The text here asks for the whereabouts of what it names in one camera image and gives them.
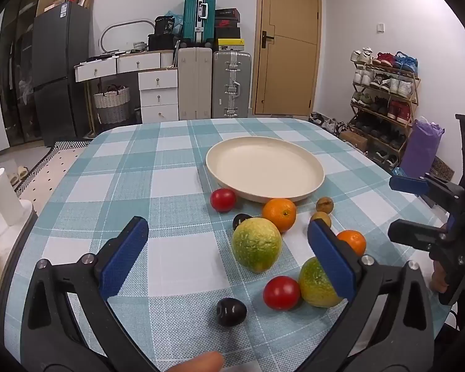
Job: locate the white cylinder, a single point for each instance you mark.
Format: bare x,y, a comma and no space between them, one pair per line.
4,195

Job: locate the silver suitcase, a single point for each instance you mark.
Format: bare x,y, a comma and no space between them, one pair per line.
231,85

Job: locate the red tomato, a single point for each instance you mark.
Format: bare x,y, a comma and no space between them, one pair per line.
281,292
223,200

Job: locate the brown patterned mat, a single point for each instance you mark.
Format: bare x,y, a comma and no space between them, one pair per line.
441,166

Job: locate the yellow black shoe box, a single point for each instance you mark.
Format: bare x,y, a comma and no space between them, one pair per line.
228,44

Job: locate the dark purple plum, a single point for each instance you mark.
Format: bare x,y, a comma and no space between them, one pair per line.
231,312
240,221

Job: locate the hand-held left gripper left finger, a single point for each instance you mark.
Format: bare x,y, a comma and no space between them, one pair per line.
124,257

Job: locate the white dresser with drawers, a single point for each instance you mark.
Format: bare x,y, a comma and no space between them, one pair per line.
157,97

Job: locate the large orange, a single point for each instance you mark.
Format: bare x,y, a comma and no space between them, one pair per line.
279,214

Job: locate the wooden door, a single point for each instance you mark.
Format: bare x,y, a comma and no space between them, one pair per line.
288,40

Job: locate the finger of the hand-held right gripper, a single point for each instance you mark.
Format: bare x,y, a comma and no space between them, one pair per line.
414,234
409,184

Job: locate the green yellow citrus fruit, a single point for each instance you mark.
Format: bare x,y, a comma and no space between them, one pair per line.
256,244

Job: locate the pair of slippers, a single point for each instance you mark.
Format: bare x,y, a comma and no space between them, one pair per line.
19,174

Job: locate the blue plastic bag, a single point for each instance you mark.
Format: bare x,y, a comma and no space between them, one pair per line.
176,17

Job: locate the pile of shoes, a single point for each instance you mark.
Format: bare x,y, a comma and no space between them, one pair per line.
327,122

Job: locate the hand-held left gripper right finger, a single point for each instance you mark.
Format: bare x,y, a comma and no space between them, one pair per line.
333,259

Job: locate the patterned rug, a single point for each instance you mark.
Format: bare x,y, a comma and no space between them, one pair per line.
42,170

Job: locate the purple bag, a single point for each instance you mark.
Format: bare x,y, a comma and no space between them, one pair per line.
422,149

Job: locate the woven laundry basket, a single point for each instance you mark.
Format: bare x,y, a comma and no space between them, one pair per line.
112,104

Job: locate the person's right hand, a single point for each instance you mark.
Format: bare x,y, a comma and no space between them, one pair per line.
437,279

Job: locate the person's left hand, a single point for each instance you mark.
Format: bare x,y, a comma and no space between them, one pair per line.
201,362

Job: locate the beige suitcase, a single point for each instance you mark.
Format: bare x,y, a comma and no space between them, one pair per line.
195,83

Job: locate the black printed bag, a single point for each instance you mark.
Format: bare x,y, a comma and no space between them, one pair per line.
164,25

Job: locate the wooden shoe rack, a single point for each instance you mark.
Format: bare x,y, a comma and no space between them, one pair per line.
409,102

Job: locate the dark glass cabinet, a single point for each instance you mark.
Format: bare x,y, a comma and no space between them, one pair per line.
17,66

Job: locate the small cardboard box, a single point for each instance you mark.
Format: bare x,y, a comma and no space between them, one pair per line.
354,139

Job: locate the brown longan fruit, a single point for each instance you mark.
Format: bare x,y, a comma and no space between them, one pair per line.
322,217
324,204

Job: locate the oval mirror frame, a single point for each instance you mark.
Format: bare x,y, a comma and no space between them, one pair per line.
108,33

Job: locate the cream round plate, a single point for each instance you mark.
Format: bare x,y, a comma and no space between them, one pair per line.
265,168

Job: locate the rows of shoes on rack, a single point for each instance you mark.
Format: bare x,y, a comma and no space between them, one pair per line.
383,85

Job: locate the red black shoe box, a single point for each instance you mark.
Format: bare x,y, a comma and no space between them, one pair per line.
227,30

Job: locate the small orange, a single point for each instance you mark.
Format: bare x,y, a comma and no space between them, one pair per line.
352,241

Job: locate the dark grey fridge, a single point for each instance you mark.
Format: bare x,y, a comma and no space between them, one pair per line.
60,69

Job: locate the teal suitcase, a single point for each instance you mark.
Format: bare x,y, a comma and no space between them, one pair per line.
199,13

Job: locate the black storage box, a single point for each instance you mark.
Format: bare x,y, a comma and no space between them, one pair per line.
161,42

